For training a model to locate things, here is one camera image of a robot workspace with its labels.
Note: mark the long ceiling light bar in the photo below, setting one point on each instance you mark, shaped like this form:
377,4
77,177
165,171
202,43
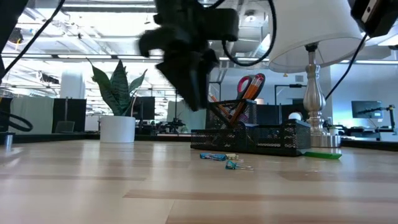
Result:
93,56

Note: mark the white round ball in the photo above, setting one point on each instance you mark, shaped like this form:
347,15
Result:
295,116

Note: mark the beige binder clip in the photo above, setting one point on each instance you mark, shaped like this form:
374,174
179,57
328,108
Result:
231,156

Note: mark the black mesh desk organizer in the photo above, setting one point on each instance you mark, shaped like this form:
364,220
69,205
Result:
273,140

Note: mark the small white bottle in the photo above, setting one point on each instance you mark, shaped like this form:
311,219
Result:
333,130

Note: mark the small silver metal post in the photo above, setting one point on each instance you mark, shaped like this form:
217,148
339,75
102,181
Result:
8,141

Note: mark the dark chair back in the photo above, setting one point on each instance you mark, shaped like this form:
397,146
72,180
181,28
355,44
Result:
66,127

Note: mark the black aluminium table frame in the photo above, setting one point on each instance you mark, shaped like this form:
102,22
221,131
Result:
62,137

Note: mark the black computer monitor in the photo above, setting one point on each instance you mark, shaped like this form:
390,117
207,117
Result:
146,107

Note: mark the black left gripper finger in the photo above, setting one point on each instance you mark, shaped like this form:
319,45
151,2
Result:
208,77
180,81

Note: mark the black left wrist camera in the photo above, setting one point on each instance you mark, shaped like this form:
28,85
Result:
225,25

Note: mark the small green stapler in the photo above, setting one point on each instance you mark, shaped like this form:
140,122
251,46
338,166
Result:
323,155

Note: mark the black metal stand frame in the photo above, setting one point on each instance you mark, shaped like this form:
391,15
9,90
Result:
295,85

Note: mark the teal binder clip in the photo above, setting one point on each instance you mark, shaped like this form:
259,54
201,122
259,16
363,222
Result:
230,165

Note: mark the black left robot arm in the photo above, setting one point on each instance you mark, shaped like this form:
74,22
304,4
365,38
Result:
9,18

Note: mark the snake plant in white pot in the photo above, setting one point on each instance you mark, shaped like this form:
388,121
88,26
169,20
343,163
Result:
117,129

